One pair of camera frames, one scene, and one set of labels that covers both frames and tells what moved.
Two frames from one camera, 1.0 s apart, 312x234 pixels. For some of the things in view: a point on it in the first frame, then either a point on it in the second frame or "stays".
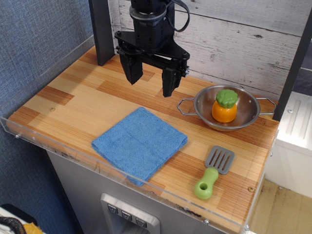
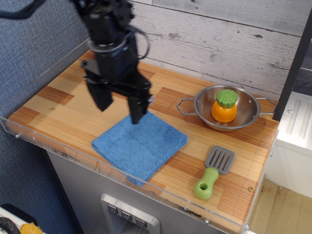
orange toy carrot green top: x=224 y=109 stays
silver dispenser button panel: x=121 y=216 stays
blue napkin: x=137 y=143 stays
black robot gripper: x=153 y=41 to x=118 y=69
